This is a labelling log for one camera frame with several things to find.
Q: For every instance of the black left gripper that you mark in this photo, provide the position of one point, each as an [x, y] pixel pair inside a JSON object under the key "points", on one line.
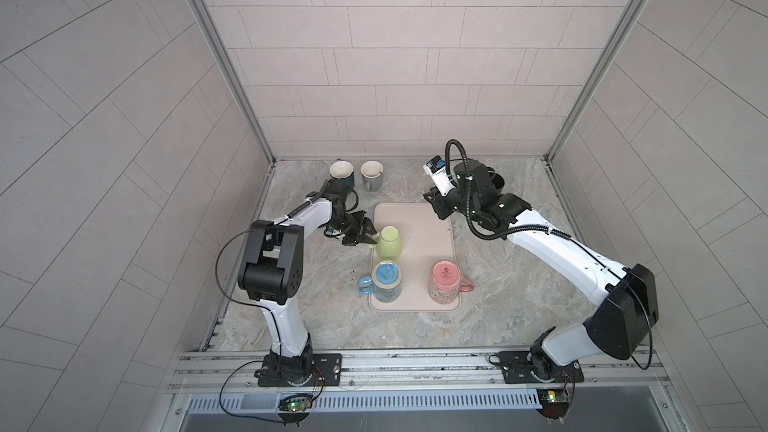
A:
{"points": [[353, 239]]}

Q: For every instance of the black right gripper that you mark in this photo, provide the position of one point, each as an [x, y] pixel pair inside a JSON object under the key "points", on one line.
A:
{"points": [[438, 203]]}

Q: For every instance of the light green mug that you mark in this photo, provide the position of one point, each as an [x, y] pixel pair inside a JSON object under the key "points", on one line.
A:
{"points": [[389, 244]]}

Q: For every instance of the grey mug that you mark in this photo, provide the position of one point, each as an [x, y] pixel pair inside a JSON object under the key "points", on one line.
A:
{"points": [[372, 173]]}

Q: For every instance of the dark green mug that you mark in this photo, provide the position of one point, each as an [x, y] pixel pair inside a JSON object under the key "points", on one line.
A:
{"points": [[344, 171]]}

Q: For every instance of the pink ghost mug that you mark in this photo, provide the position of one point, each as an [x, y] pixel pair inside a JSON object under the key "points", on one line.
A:
{"points": [[447, 282]]}

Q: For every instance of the black mug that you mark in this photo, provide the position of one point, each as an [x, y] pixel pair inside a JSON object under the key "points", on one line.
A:
{"points": [[496, 181]]}

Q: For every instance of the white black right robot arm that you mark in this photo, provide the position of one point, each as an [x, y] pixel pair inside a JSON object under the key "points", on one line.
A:
{"points": [[626, 298]]}

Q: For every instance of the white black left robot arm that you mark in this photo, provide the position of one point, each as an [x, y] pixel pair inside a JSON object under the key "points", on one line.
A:
{"points": [[271, 273]]}

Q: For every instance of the blue butterfly mug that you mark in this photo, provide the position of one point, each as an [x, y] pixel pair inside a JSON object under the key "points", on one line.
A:
{"points": [[384, 283]]}

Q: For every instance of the beige drying mat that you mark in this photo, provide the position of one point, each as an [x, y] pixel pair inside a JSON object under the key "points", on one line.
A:
{"points": [[426, 240]]}

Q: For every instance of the left green circuit board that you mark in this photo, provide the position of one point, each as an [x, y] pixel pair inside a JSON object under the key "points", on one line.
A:
{"points": [[294, 409]]}

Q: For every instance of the right circuit board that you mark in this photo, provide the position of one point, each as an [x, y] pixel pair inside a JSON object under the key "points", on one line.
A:
{"points": [[555, 403]]}

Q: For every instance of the aluminium mounting rail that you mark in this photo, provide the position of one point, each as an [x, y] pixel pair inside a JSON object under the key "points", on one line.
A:
{"points": [[405, 369]]}

